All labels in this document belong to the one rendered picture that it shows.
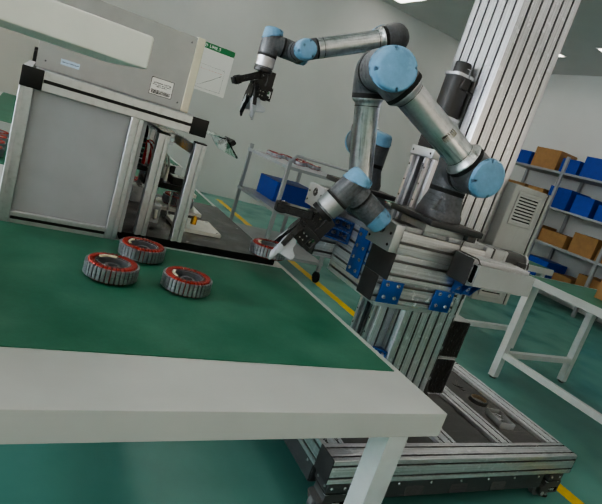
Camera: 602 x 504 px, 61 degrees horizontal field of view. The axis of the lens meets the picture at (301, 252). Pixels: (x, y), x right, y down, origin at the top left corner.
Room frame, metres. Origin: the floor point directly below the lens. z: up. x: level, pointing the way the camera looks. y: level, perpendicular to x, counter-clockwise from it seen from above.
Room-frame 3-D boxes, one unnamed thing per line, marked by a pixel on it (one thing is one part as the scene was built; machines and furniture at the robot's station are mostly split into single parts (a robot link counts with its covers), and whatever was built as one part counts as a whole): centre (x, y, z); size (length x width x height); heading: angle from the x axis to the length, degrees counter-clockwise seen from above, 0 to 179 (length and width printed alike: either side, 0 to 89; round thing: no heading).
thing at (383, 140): (2.15, -0.15, 1.20); 0.13 x 0.12 x 0.14; 21
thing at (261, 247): (1.45, 0.09, 0.82); 0.11 x 0.11 x 0.04
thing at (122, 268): (1.03, 0.37, 0.77); 0.11 x 0.11 x 0.04
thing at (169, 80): (1.57, 0.71, 1.22); 0.44 x 0.39 x 0.20; 30
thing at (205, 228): (1.62, 0.36, 0.78); 0.15 x 0.15 x 0.01; 30
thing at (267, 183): (4.51, 0.26, 0.51); 1.01 x 0.60 x 1.01; 30
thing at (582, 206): (7.25, -3.60, 1.41); 0.42 x 0.28 x 0.26; 122
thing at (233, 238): (1.71, 0.43, 0.76); 0.64 x 0.47 x 0.02; 30
